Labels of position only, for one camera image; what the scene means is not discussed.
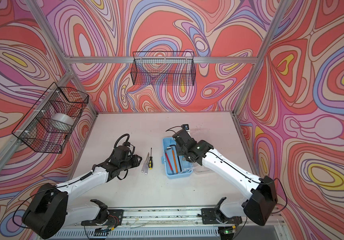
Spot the clear handle screwdriver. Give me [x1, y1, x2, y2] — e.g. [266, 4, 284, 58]
[142, 153, 150, 175]

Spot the small yellow black screwdriver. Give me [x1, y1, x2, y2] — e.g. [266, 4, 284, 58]
[148, 148, 153, 169]

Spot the clear plastic box lid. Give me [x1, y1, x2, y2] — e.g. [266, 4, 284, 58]
[189, 129, 220, 175]

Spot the blue plastic tool box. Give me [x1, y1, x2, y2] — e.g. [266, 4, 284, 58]
[162, 137, 193, 180]

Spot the red handle tool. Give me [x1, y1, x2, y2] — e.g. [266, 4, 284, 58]
[165, 152, 174, 174]

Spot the orange black screwdriver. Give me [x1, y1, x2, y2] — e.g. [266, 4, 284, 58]
[172, 148, 178, 174]

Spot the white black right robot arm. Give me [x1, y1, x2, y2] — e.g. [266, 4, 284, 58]
[172, 129, 278, 226]

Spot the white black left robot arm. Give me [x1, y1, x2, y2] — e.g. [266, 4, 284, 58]
[22, 145, 143, 239]

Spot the grey tape roll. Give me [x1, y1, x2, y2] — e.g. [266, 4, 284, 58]
[50, 113, 75, 132]

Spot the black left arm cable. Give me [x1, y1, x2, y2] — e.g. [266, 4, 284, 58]
[113, 133, 131, 149]

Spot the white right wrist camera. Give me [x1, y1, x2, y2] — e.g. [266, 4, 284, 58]
[181, 124, 189, 131]

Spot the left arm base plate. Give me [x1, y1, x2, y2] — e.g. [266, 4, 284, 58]
[81, 209, 124, 227]

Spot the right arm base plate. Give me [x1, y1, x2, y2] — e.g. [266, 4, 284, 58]
[198, 208, 243, 226]

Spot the black wire basket left wall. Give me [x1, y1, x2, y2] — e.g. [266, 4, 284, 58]
[12, 83, 89, 154]

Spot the black wire basket wall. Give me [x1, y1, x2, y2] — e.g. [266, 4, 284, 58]
[131, 50, 196, 87]
[12, 83, 89, 154]

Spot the black wire basket back wall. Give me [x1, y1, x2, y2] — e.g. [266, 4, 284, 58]
[131, 50, 196, 87]

